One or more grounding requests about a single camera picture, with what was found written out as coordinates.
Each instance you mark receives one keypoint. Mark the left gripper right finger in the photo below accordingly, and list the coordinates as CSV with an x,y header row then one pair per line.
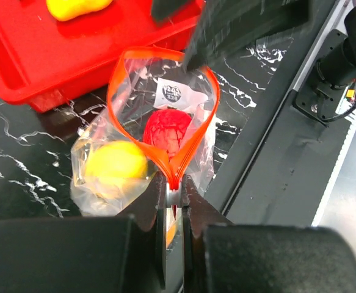
x,y
220,256

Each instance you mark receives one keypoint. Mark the yellow toy lemon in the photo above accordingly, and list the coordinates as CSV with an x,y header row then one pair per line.
x,y
64,10
116,161

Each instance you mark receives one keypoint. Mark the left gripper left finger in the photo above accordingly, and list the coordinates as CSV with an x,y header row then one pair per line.
x,y
123,253

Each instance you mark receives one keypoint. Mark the right connector board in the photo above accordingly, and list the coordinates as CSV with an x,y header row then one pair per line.
x,y
350,95

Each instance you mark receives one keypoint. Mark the red plastic tray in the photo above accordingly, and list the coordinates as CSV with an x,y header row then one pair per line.
x,y
45,63

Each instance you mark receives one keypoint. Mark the orange zip top bag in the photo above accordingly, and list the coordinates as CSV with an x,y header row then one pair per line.
x,y
147,79

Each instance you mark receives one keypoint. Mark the aluminium slotted rail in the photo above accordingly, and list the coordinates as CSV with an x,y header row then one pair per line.
x,y
339,199

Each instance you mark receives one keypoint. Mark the red toy apple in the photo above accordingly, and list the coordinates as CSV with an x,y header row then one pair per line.
x,y
165,129

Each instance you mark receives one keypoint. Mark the orange green toy mango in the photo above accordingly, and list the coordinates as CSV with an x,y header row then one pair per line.
x,y
170,234

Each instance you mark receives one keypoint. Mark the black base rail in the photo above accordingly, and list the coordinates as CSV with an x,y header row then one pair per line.
x,y
293,157

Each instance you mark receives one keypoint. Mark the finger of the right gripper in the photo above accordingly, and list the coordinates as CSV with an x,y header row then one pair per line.
x,y
227,26

